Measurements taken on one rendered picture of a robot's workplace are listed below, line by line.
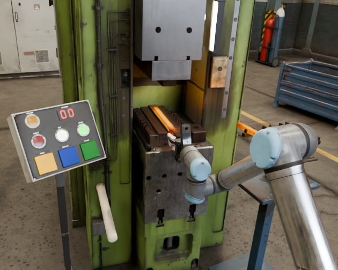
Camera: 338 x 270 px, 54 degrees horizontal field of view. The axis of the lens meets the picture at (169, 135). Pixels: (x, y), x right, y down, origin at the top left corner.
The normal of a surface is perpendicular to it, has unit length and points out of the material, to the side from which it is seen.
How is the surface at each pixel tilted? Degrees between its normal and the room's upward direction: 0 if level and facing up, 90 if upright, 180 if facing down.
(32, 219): 0
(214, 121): 90
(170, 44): 90
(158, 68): 90
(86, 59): 90
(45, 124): 60
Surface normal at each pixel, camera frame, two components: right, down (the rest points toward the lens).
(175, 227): 0.30, 0.40
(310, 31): -0.88, 0.15
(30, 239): 0.05, -0.91
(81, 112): 0.61, -0.17
